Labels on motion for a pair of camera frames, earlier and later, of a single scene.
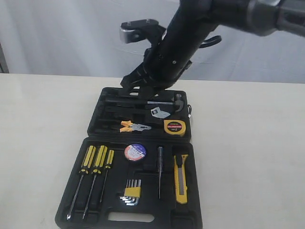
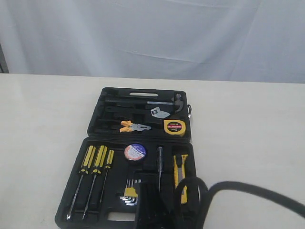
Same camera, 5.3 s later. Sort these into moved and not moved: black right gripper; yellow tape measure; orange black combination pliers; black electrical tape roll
Moved: black right gripper
Not moved: yellow tape measure; black electrical tape roll; orange black combination pliers
